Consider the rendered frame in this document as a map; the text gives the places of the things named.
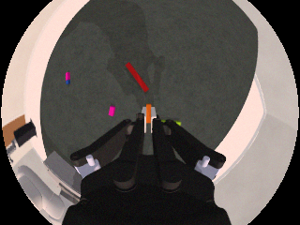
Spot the orange rod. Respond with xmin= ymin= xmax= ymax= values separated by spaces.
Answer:
xmin=146 ymin=104 xmax=151 ymax=123

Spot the dark red rod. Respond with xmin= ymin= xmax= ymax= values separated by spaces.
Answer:
xmin=125 ymin=62 xmax=149 ymax=92

